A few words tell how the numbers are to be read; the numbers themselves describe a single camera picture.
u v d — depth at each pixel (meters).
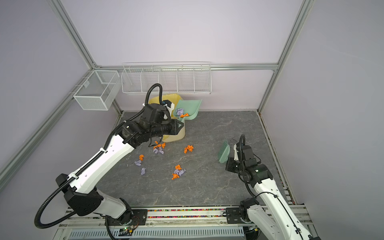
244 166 0.57
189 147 0.96
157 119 0.51
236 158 0.69
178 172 0.87
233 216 0.74
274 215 0.45
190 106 0.77
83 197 0.41
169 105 0.62
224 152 0.87
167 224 0.72
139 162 0.91
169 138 0.99
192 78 1.05
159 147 0.98
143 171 0.89
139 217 0.74
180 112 0.74
